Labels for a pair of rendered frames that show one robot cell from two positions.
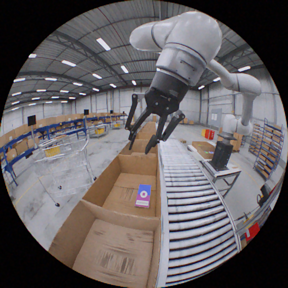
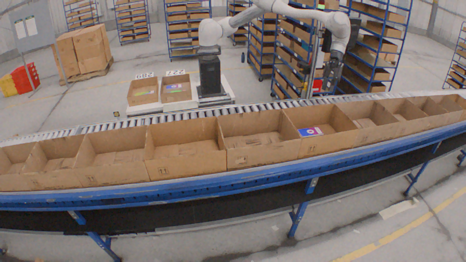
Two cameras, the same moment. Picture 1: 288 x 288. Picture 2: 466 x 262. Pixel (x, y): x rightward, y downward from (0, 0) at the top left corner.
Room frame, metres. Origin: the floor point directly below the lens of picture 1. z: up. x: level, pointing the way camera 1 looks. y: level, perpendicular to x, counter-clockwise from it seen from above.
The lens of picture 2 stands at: (1.14, 0.91, 1.78)
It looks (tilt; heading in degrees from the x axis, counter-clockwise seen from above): 37 degrees down; 251
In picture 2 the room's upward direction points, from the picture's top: straight up
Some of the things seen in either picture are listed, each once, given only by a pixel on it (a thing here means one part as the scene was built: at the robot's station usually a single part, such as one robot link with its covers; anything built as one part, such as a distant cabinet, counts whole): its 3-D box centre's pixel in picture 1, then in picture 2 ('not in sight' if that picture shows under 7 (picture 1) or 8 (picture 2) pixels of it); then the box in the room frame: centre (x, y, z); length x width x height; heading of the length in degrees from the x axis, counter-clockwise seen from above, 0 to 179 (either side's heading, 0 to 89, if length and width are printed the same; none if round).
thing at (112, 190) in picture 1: (131, 186); (318, 130); (0.31, 0.07, 0.96); 0.39 x 0.29 x 0.17; 173
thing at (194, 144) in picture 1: (202, 145); (143, 90); (1.34, -1.18, 0.80); 0.38 x 0.28 x 0.10; 86
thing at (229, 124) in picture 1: (229, 123); (208, 31); (0.70, -1.02, 1.33); 0.18 x 0.16 x 0.22; 31
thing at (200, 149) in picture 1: (210, 152); (176, 87); (1.02, -1.11, 0.80); 0.38 x 0.28 x 0.10; 83
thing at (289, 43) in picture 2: not in sight; (294, 40); (-0.62, -1.68, 0.99); 0.40 x 0.30 x 0.10; 81
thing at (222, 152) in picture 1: (221, 154); (209, 75); (0.71, -1.02, 0.91); 0.26 x 0.26 x 0.33; 85
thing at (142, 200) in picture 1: (143, 195); (310, 132); (0.30, 0.00, 0.89); 0.16 x 0.07 x 0.02; 172
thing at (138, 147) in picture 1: (141, 154); (256, 139); (0.70, 0.02, 0.96); 0.39 x 0.29 x 0.17; 173
